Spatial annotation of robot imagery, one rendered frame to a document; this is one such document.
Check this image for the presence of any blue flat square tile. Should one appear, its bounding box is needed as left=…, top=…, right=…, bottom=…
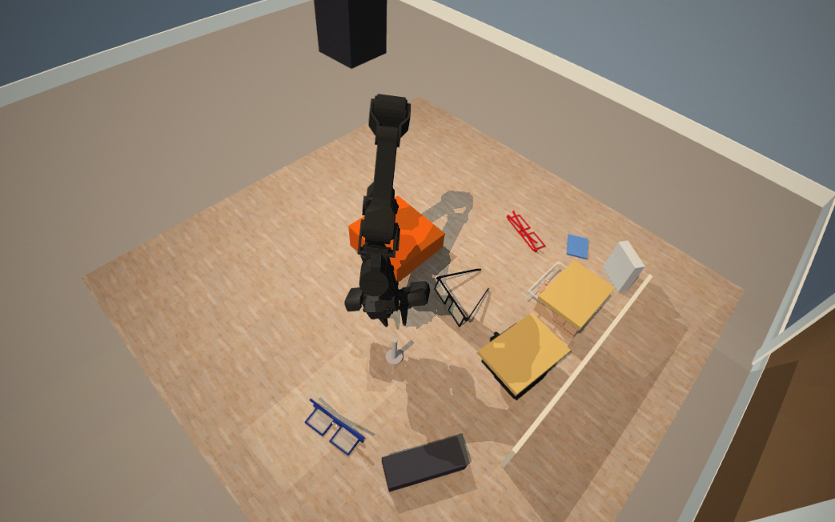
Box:
left=567, top=234, right=588, bottom=259

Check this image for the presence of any cream long thin bar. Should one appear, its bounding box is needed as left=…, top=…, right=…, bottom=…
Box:
left=500, top=275, right=652, bottom=467

